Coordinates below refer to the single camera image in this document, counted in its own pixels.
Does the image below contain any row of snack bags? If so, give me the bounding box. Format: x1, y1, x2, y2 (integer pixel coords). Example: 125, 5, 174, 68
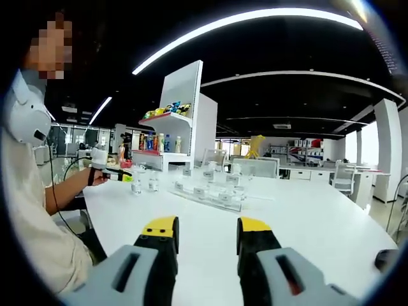
142, 101, 192, 119

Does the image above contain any black cable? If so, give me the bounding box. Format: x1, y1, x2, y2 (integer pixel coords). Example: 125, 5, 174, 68
47, 136, 96, 237
385, 173, 408, 237

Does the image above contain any straight ceiling light strip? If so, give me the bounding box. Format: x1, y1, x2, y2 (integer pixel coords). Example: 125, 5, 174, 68
89, 96, 113, 125

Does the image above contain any row of drink bottles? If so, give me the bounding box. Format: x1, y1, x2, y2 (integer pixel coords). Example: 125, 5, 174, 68
139, 131, 182, 153

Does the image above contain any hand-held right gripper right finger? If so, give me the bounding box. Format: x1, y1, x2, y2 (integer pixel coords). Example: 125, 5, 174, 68
236, 216, 360, 306

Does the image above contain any white display shelf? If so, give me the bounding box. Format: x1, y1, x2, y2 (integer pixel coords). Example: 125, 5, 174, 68
131, 59, 219, 171

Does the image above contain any curved ceiling light strip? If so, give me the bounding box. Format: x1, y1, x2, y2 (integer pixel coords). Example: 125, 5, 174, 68
132, 8, 364, 76

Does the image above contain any person's left hand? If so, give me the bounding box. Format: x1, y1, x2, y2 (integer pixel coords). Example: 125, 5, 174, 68
92, 170, 110, 187

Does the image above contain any row of white desks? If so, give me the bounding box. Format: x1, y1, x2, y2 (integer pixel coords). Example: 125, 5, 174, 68
279, 165, 393, 205

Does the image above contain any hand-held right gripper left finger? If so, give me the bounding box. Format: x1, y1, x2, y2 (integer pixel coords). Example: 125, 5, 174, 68
62, 215, 179, 306

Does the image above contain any white mesh office chair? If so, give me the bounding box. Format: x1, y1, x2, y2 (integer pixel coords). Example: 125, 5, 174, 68
331, 163, 356, 195
202, 149, 227, 171

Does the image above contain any white wearable device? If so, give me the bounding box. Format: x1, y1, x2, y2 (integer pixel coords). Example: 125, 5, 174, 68
6, 69, 52, 147

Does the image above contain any storage shelf with boxes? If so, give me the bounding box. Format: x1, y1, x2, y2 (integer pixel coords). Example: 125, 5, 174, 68
269, 137, 324, 166

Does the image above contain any black computer mouse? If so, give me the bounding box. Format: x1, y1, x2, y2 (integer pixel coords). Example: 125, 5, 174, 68
374, 249, 399, 273

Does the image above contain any clear acrylic reagent rack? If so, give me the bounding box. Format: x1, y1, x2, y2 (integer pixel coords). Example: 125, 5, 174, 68
168, 164, 252, 213

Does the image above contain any large dark monitor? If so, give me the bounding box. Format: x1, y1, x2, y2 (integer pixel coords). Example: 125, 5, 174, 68
371, 31, 402, 74

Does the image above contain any person in beige shirt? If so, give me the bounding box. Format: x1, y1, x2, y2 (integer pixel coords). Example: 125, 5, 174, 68
1, 127, 96, 294

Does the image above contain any white desk divider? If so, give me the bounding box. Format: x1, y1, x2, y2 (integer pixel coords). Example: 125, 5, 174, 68
231, 157, 281, 179

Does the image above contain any yellow figure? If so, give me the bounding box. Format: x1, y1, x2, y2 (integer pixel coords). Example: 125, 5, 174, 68
245, 134, 266, 160

